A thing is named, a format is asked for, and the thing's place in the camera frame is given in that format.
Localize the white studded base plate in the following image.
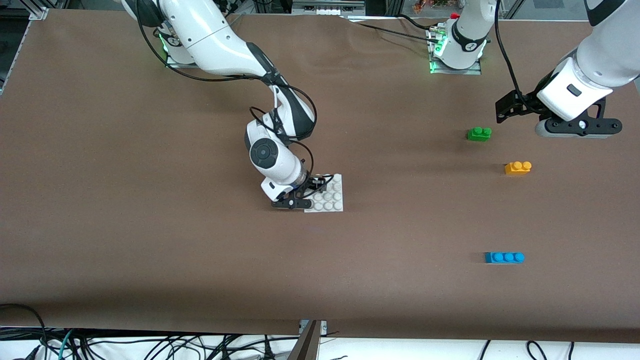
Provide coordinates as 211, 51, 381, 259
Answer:
303, 173, 345, 213

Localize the blue three-stud block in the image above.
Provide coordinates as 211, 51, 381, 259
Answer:
483, 251, 526, 265

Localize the brown table cover sheet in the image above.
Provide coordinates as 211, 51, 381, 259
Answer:
0, 9, 640, 345

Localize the colourful small parts pile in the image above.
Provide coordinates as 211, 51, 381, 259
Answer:
412, 0, 451, 13

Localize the white power strip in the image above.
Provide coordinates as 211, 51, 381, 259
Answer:
292, 0, 366, 16

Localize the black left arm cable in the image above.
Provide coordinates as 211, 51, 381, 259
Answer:
493, 0, 540, 113

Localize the black table cable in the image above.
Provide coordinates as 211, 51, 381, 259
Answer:
350, 20, 443, 43
397, 14, 446, 32

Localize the aluminium camera post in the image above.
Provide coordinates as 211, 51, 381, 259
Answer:
287, 320, 329, 360

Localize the teal floor cable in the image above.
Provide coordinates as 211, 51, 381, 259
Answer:
56, 328, 77, 360

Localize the black looped floor cable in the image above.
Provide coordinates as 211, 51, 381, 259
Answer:
0, 303, 49, 360

